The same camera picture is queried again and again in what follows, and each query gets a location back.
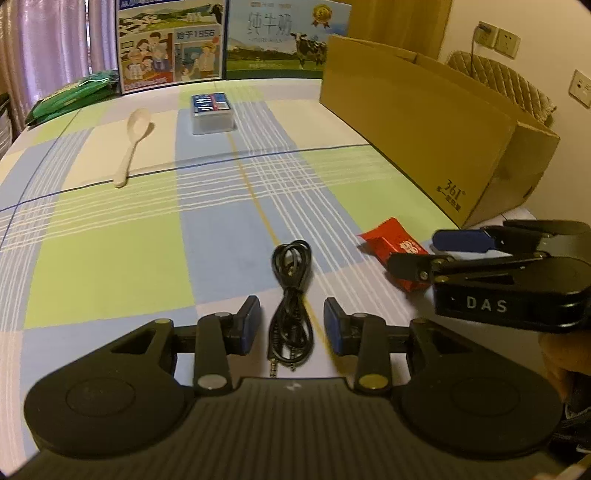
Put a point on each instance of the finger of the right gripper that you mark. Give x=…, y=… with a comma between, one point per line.
x=471, y=241
x=415, y=267

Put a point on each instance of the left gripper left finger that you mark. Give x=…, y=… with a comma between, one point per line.
x=218, y=336

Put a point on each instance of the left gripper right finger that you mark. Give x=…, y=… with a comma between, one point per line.
x=364, y=336

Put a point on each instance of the red candy packet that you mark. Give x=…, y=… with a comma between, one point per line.
x=389, y=238

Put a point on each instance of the person's right hand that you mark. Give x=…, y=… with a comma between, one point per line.
x=563, y=355

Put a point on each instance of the brown cardboard box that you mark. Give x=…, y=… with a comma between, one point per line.
x=470, y=149

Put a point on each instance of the checked tablecloth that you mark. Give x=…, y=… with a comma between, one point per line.
x=192, y=231

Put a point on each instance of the quilted beige chair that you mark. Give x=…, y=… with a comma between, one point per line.
x=506, y=81

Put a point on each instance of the brown wooden door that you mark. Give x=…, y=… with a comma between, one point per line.
x=414, y=25

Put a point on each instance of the clear box blue label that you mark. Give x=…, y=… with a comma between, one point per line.
x=211, y=113

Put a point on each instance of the white plastic spoon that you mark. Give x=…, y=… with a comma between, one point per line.
x=139, y=125

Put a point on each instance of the light blue milk gift box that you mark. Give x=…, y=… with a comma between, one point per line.
x=281, y=39

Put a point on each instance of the green wet wipes pack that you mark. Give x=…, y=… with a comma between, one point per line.
x=87, y=91

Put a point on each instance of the blue illustrated milk carton box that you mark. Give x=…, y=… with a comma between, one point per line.
x=163, y=43

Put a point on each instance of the purple curtain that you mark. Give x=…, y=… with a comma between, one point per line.
x=48, y=44

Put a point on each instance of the white wall outlet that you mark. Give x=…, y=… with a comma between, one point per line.
x=580, y=88

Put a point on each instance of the wall socket with plug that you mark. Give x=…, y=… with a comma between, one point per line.
x=502, y=41

